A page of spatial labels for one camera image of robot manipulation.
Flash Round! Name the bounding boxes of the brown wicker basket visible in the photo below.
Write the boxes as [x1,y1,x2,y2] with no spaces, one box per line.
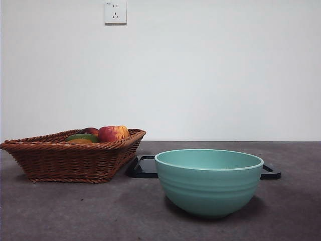
[0,128,146,183]

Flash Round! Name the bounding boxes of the dark red round fruit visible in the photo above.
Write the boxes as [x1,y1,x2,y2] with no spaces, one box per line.
[77,127,99,136]

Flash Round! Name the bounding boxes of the red yellow apple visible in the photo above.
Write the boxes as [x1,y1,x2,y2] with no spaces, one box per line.
[97,125,130,143]

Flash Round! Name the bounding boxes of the black rectangular tray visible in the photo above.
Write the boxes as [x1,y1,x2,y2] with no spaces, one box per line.
[125,155,281,180]

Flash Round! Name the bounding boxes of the green oval fruit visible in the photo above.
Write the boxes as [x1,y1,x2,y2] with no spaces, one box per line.
[65,133,99,143]

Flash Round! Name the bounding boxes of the teal ribbed bowl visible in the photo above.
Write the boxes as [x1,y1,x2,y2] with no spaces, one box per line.
[154,148,264,218]

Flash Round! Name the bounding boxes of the white wall power socket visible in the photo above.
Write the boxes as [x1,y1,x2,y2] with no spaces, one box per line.
[104,1,127,25]

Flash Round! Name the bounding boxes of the orange brown kiwi fruit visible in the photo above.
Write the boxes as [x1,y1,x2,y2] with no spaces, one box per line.
[66,138,94,145]

